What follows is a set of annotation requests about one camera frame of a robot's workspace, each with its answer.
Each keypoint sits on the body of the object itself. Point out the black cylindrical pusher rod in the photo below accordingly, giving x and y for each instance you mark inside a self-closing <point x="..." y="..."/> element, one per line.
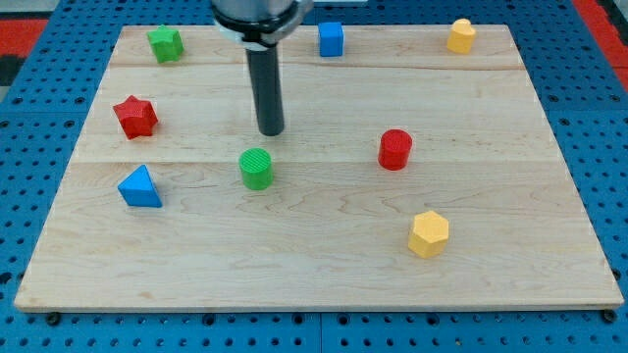
<point x="266" y="89"/>

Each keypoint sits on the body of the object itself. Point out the yellow hexagon block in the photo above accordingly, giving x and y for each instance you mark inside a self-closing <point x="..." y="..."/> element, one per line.
<point x="428" y="235"/>

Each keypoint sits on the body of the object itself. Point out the blue cube block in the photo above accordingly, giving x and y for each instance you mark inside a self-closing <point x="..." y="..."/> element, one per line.
<point x="331" y="39"/>

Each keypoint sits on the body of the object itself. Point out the green star block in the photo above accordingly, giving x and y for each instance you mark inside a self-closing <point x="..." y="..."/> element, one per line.
<point x="166" y="44"/>

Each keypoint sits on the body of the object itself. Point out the green cylinder block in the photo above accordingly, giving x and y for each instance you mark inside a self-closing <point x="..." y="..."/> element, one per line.
<point x="256" y="170"/>

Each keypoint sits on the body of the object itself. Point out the red star block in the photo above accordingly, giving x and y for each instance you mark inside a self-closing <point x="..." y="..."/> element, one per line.
<point x="136" y="117"/>

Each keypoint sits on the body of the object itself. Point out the red cylinder block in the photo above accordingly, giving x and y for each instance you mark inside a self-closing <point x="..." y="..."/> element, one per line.
<point x="395" y="148"/>

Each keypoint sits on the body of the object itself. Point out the blue triangle block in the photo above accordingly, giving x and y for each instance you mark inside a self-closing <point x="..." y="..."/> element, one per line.
<point x="139" y="190"/>

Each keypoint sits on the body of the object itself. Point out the light wooden board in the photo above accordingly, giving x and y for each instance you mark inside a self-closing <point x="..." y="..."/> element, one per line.
<point x="330" y="233"/>

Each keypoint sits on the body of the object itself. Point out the yellow heart block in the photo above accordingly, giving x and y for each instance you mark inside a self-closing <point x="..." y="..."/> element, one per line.
<point x="461" y="37"/>

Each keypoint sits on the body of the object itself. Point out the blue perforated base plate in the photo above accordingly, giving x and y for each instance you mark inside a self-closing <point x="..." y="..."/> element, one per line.
<point x="47" y="103"/>

